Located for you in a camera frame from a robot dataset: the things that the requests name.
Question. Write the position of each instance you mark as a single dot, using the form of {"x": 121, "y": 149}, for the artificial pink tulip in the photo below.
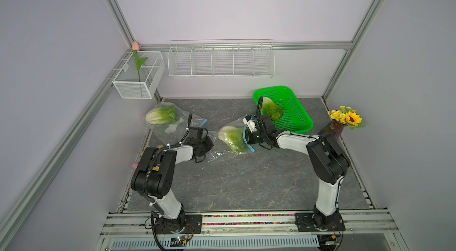
{"x": 138, "y": 61}

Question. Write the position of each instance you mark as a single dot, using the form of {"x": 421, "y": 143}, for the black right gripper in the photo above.
{"x": 247, "y": 138}

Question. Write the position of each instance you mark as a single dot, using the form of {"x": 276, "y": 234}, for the clear zip-top bag blue seal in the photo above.
{"x": 220, "y": 148}

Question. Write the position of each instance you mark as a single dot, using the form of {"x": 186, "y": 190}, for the white wire wall shelf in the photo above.
{"x": 221, "y": 58}

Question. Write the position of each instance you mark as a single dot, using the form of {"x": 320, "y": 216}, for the dark glass vase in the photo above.
{"x": 334, "y": 128}

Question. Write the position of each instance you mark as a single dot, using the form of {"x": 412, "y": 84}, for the yellow sunflower bouquet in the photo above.
{"x": 347, "y": 116}

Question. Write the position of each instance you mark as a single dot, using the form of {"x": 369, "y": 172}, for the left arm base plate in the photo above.
{"x": 185, "y": 224}

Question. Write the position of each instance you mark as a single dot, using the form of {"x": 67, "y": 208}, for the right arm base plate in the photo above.
{"x": 310, "y": 222}

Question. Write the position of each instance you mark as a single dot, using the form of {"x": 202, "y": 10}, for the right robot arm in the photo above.
{"x": 327, "y": 157}

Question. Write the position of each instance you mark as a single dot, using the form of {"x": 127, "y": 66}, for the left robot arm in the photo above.
{"x": 154, "y": 174}

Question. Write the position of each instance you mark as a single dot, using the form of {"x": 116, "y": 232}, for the chinese cabbage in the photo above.
{"x": 270, "y": 108}
{"x": 162, "y": 116}
{"x": 233, "y": 138}

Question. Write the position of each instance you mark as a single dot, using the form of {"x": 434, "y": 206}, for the white mesh wall basket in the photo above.
{"x": 126, "y": 80}

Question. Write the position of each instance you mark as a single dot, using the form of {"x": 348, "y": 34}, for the green plastic basket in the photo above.
{"x": 295, "y": 119}

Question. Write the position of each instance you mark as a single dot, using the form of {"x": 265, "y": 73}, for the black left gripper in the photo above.
{"x": 209, "y": 145}

